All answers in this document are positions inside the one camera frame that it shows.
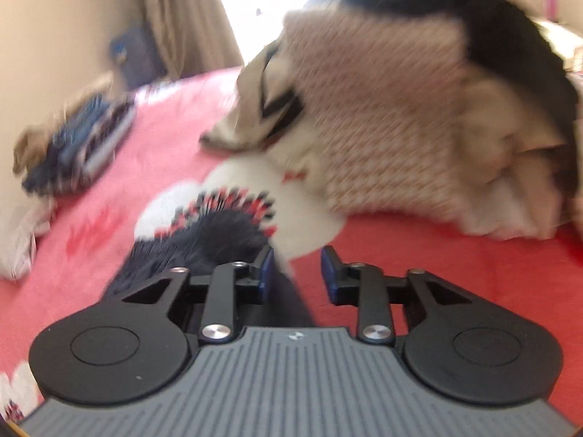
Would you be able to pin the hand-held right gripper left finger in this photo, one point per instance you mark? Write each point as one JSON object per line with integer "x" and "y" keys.
{"x": 266, "y": 273}

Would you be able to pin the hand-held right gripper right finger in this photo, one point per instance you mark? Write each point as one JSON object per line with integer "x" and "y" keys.
{"x": 329, "y": 273}

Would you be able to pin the dark grey pants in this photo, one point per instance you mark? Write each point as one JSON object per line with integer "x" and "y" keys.
{"x": 218, "y": 236}

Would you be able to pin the red floral blanket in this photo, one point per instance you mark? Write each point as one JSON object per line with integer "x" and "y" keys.
{"x": 136, "y": 168}

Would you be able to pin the beige garment with black trim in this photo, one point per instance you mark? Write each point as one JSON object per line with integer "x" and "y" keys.
{"x": 246, "y": 100}

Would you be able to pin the cream garment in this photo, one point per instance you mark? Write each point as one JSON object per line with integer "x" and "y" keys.
{"x": 501, "y": 168}

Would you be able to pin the folded denim jeans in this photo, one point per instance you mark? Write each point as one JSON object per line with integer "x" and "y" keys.
{"x": 68, "y": 145}

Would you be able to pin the white folded cloth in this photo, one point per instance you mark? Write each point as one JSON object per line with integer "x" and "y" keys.
{"x": 22, "y": 246}

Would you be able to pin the blue storage box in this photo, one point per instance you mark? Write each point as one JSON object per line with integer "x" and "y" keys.
{"x": 136, "y": 54}

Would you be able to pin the tan folded garment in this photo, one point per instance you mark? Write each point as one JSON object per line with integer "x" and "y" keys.
{"x": 27, "y": 145}

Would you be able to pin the beige curtain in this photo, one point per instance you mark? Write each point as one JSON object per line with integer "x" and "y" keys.
{"x": 182, "y": 9}

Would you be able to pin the light wooden cabinet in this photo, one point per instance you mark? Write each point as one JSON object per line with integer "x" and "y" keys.
{"x": 564, "y": 41}

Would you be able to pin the pink box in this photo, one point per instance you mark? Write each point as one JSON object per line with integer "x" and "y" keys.
{"x": 550, "y": 4}

